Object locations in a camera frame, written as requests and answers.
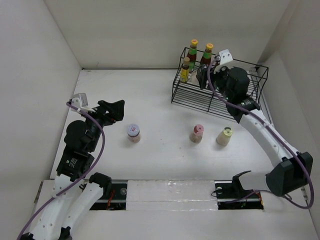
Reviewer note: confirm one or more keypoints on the black cap spice shaker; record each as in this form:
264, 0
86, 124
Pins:
196, 79

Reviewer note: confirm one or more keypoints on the pink cap spice jar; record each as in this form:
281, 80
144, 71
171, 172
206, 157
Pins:
197, 134

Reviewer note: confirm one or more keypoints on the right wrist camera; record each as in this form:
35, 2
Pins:
224, 57

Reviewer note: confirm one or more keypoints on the white lid glass jar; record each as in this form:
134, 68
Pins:
133, 133

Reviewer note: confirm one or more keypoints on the small yellow label bottle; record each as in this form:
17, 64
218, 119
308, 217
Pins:
184, 73

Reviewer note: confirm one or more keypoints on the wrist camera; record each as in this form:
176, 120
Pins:
79, 101
224, 57

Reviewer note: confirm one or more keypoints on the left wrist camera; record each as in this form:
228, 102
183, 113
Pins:
79, 101

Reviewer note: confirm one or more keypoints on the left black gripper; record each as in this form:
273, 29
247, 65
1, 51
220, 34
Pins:
115, 111

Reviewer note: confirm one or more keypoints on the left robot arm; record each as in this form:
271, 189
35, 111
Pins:
72, 198

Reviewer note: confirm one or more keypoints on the green label sauce bottle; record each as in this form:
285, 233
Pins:
192, 54
207, 55

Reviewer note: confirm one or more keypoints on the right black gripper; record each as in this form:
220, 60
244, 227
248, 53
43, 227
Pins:
202, 78

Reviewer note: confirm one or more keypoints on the yellow cap spice jar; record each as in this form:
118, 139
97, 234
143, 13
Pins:
224, 137

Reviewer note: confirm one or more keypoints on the black wire rack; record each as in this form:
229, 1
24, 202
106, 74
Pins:
246, 83

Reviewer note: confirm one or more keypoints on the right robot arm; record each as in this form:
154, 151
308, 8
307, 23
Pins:
291, 168

